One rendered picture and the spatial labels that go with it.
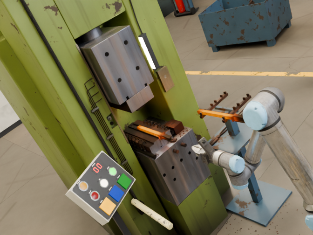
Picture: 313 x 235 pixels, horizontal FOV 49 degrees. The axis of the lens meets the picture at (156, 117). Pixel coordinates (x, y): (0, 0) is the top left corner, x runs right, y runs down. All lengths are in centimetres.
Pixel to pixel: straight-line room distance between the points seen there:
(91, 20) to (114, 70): 34
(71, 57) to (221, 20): 408
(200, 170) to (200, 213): 36
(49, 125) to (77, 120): 46
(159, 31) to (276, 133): 125
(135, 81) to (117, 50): 24
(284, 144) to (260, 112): 19
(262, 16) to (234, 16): 47
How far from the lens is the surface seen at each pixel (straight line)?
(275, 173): 330
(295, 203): 303
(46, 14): 214
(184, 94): 267
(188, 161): 255
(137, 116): 285
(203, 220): 287
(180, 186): 257
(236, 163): 191
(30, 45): 210
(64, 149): 273
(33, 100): 258
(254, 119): 154
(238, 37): 594
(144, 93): 228
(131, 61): 220
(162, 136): 240
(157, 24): 249
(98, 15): 226
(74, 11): 220
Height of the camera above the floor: 218
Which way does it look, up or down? 26 degrees down
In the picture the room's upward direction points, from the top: 25 degrees counter-clockwise
